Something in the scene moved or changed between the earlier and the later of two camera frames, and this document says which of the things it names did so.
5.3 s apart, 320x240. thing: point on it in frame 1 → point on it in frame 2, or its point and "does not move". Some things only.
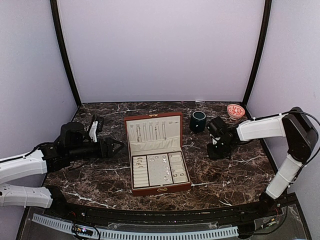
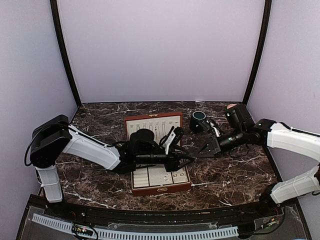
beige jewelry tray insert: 156,169 does not move
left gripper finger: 115,152 → 184,164
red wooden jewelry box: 158,162 does not move
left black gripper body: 101,153 → 171,164
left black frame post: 63,49 does not move
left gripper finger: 122,144 → 183,157
